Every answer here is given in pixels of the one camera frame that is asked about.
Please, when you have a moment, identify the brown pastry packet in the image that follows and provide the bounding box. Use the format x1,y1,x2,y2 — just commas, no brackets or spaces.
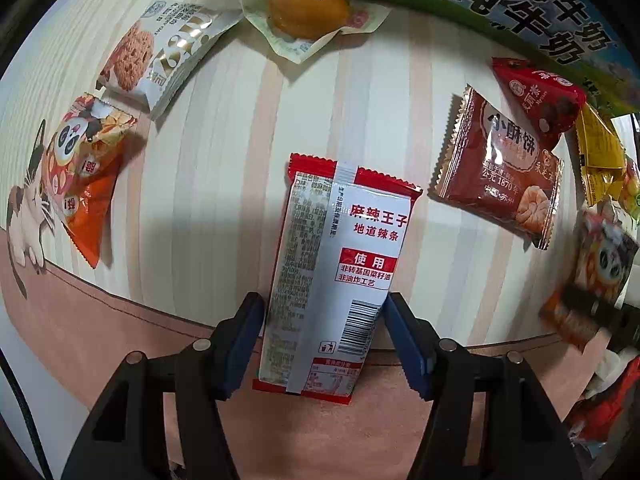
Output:
430,84,566,251

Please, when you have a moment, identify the red triangular snack packet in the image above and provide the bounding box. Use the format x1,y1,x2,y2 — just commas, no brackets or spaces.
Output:
491,56,587,151

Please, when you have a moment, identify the black cable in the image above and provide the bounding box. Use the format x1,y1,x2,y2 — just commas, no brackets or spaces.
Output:
0,349,55,480

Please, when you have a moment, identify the blue green milk carton box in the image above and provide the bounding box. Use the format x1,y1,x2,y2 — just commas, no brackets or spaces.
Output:
247,0,640,116

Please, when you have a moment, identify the red white crumpled bag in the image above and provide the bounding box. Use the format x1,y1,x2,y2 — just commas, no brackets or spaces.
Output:
565,352,640,458

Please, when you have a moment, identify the orange panda snack packet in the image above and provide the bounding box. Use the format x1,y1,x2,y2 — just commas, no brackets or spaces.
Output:
41,92,139,269
539,210,640,353

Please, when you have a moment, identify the clear braised egg packet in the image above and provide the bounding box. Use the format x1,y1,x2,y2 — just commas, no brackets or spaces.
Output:
241,0,391,65

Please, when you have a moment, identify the fruit gummy candy packet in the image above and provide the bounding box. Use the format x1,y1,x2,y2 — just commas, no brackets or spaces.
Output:
617,157,640,221

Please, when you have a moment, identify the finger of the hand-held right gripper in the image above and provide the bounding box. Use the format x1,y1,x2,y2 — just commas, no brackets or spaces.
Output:
560,284,640,356

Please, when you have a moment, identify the yellow snack packet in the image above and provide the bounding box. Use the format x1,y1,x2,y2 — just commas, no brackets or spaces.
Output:
575,105,628,208

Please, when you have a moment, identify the striped cat print tablecloth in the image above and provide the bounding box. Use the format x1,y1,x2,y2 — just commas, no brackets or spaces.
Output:
0,0,640,480

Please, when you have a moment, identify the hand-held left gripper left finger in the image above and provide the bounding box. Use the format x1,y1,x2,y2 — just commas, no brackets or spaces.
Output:
60,291,266,480

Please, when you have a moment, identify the white oat cookie packet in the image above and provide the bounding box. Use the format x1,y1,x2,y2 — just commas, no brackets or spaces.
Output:
95,0,246,121

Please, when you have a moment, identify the red white spicy strip packet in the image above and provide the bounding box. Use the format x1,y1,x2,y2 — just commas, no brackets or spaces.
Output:
251,152,425,406

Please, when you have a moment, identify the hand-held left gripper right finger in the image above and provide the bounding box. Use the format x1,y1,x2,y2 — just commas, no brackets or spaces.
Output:
382,292,586,480

